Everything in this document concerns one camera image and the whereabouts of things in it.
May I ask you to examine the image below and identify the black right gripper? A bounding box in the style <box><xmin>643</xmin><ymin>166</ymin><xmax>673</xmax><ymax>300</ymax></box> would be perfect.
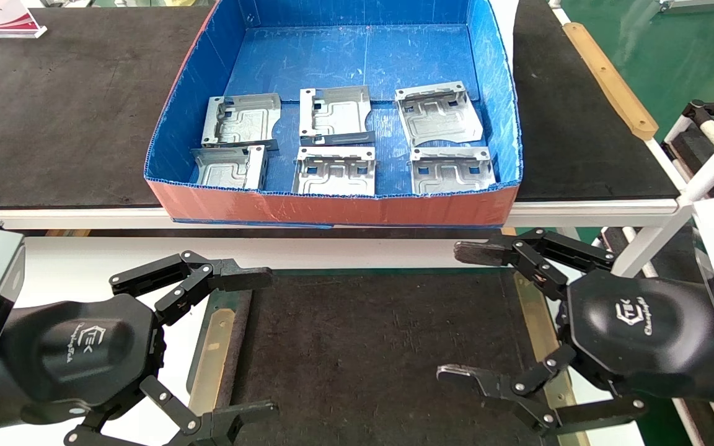
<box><xmin>436</xmin><ymin>228</ymin><xmax>714</xmax><ymax>437</ymax></box>

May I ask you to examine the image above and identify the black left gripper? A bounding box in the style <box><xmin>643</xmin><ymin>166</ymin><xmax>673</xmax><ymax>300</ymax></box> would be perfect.
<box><xmin>0</xmin><ymin>250</ymin><xmax>280</xmax><ymax>446</ymax></box>

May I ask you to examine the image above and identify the stamped sheet metal bracket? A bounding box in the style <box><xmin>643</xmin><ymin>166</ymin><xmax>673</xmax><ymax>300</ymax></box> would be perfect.
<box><xmin>299</xmin><ymin>85</ymin><xmax>376</xmax><ymax>147</ymax></box>
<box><xmin>191</xmin><ymin>145</ymin><xmax>268</xmax><ymax>190</ymax></box>
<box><xmin>201</xmin><ymin>93</ymin><xmax>282</xmax><ymax>151</ymax></box>
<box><xmin>394</xmin><ymin>81</ymin><xmax>485</xmax><ymax>147</ymax></box>
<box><xmin>410</xmin><ymin>146</ymin><xmax>497</xmax><ymax>196</ymax></box>
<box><xmin>292</xmin><ymin>146</ymin><xmax>376</xmax><ymax>198</ymax></box>

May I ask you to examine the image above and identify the blue corrugated box red outside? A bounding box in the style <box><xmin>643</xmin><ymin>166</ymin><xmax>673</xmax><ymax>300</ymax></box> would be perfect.
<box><xmin>144</xmin><ymin>0</ymin><xmax>524</xmax><ymax>228</ymax></box>

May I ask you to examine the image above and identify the tan strip along tray edge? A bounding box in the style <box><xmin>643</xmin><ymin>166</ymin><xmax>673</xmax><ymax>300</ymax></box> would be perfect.
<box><xmin>514</xmin><ymin>273</ymin><xmax>590</xmax><ymax>446</ymax></box>

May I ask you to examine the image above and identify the dark green tray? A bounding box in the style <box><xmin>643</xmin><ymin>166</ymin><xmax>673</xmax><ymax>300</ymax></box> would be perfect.
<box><xmin>187</xmin><ymin>268</ymin><xmax>519</xmax><ymax>397</ymax></box>

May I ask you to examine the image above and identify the black tray mat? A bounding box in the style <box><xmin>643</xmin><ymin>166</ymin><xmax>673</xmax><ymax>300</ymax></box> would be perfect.
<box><xmin>221</xmin><ymin>273</ymin><xmax>559</xmax><ymax>446</ymax></box>

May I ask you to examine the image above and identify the large black table mat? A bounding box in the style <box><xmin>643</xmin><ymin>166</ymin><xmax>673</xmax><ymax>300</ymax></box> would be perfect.
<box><xmin>0</xmin><ymin>0</ymin><xmax>680</xmax><ymax>209</ymax></box>

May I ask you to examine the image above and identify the black cart mat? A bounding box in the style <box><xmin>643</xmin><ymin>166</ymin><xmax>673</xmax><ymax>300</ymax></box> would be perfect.
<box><xmin>667</xmin><ymin>123</ymin><xmax>714</xmax><ymax>196</ymax></box>

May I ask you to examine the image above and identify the long tan wooden strip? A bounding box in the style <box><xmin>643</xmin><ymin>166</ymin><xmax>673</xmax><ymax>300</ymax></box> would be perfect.
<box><xmin>563</xmin><ymin>22</ymin><xmax>659</xmax><ymax>141</ymax></box>

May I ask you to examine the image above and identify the white table edge rail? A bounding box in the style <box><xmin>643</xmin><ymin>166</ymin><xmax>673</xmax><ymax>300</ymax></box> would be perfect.
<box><xmin>0</xmin><ymin>197</ymin><xmax>695</xmax><ymax>231</ymax></box>

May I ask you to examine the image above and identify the white pipe rack frame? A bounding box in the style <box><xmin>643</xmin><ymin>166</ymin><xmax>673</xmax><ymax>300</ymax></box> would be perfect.
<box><xmin>599</xmin><ymin>99</ymin><xmax>714</xmax><ymax>446</ymax></box>

